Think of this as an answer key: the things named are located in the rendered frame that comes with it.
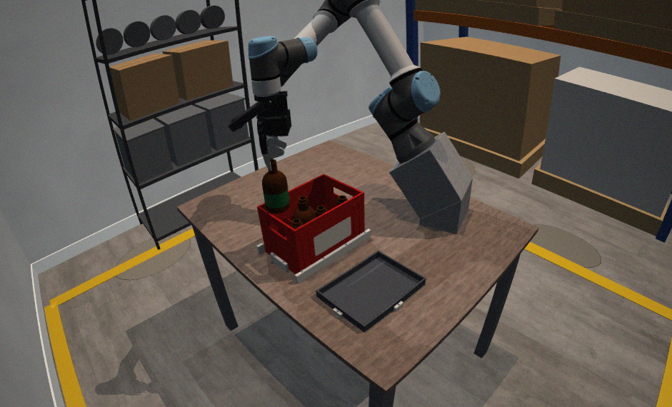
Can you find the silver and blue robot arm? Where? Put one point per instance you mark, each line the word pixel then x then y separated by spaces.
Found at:
pixel 415 91

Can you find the red crate with dividers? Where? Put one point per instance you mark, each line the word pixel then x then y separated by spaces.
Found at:
pixel 305 245

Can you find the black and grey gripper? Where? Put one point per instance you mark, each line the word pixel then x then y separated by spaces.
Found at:
pixel 269 125

